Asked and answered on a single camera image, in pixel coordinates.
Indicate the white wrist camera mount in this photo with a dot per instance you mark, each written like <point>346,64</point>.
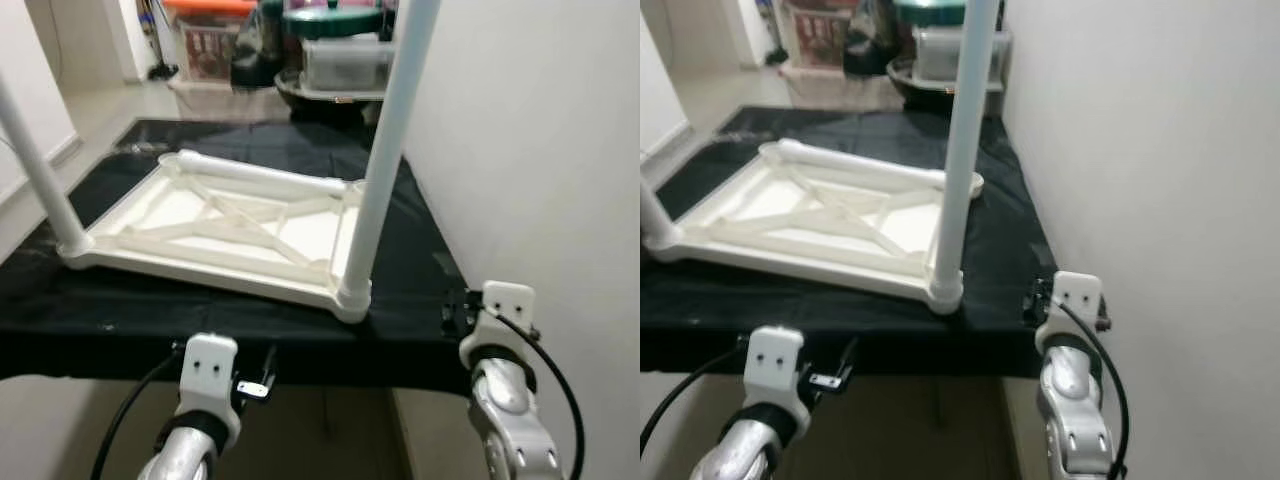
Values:
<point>1075,295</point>
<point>505,305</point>
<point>208,370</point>
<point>775,365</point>

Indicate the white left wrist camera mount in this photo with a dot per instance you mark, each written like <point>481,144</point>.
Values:
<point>208,370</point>
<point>775,365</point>

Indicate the orange-lidded clear storage bin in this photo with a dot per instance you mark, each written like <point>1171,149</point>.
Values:
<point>205,50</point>
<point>820,40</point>

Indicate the green round lid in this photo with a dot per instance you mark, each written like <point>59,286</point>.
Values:
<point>930,12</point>
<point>330,22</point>

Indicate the black plastic bag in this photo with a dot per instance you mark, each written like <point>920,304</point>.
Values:
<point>255,60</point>
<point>870,45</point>

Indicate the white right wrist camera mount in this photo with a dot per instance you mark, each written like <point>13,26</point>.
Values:
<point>1075,295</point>
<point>505,305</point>

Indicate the black floor mop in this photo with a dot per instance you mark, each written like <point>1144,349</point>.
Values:
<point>163,72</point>
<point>772,58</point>

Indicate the black tablecloth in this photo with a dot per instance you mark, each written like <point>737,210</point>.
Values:
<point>1010,220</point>
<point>430,240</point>

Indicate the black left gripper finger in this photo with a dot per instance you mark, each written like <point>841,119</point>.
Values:
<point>258,388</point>
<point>835,378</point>

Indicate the white plastic table top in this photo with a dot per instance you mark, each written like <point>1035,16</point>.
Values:
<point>760,200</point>
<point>170,215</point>

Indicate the clear tape strip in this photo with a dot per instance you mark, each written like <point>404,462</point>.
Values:
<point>143,148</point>
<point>750,135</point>

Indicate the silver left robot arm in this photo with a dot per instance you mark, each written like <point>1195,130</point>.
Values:
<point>180,460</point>
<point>745,455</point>

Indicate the beige patterned box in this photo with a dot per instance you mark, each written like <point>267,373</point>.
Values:
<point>840,90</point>
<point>220,100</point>

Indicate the black round basin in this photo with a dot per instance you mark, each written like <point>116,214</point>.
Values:
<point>310,105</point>
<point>920,95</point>

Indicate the clear plastic container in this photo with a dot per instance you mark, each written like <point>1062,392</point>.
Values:
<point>345,65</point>
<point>940,55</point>

